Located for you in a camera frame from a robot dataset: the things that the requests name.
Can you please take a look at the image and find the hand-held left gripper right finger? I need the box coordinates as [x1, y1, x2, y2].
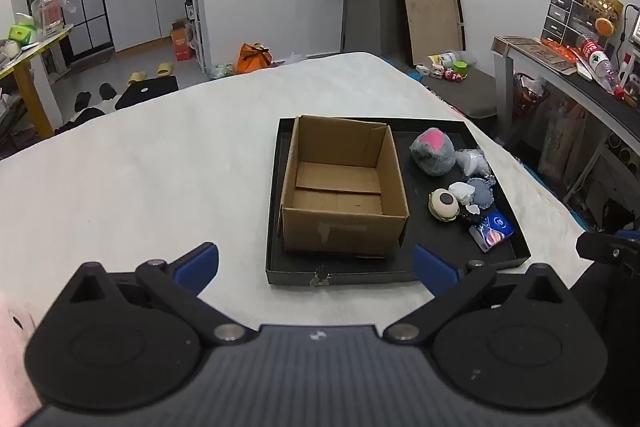
[382, 243, 571, 344]

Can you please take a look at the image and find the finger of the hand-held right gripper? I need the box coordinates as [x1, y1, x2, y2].
[575, 228, 640, 265]

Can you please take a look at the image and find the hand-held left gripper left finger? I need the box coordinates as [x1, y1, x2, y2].
[67, 242, 257, 348]

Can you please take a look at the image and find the burger plush toy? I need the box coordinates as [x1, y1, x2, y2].
[429, 188, 460, 223]

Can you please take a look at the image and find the black shallow tray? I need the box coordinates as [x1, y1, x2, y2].
[265, 117, 532, 288]

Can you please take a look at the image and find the blue tissue packet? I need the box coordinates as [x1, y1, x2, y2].
[469, 211, 516, 254]

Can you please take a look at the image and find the brown cardboard box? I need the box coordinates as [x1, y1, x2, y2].
[279, 114, 411, 258]

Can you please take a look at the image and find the grey pink plush toy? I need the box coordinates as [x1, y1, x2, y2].
[409, 129, 457, 178]

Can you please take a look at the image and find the white star plush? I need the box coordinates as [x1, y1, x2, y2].
[454, 148, 493, 178]

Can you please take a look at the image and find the beige tote bag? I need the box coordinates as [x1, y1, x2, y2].
[537, 102, 588, 180]

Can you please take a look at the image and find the grey black desk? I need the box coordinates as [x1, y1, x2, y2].
[492, 36, 640, 228]

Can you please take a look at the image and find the red basket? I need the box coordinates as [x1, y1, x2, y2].
[512, 72, 551, 120]

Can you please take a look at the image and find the grey bench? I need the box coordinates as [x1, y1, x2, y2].
[402, 57, 501, 120]

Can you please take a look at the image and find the black laptop bag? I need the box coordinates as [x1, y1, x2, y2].
[115, 76, 180, 111]

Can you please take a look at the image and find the black white clothing pile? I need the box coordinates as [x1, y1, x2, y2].
[54, 99, 121, 135]

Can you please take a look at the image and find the clear bottle red label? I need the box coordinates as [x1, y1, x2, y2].
[575, 33, 621, 95]

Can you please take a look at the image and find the red snack packet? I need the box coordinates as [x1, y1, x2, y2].
[542, 38, 588, 62]

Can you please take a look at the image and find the pink cloth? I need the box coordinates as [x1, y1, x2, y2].
[0, 294, 43, 427]

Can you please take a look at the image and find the brown cardboard sheet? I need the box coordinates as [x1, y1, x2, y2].
[500, 36, 583, 78]

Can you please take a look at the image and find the orange bag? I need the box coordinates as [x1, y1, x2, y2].
[235, 43, 277, 75]

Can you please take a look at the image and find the white plastic bottle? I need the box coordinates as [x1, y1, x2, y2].
[427, 49, 478, 68]

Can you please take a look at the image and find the orange cardboard box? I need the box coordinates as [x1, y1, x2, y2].
[170, 21, 196, 62]

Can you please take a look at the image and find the white rolling rack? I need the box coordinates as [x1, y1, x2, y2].
[187, 0, 207, 75]

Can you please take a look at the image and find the grey drawer organiser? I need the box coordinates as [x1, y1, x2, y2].
[541, 0, 608, 50]

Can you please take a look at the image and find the woven basket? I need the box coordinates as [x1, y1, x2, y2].
[582, 0, 625, 25]

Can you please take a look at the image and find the yellow wooden table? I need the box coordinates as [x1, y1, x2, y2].
[0, 24, 75, 140]

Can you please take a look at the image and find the large brown box lid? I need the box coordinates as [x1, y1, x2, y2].
[392, 0, 468, 65]

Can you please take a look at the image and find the white kitchen cabinet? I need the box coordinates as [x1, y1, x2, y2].
[101, 0, 197, 54]

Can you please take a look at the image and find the green tissue box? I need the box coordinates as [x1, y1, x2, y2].
[9, 23, 38, 45]

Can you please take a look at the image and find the large glass jar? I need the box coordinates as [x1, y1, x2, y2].
[31, 0, 66, 38]

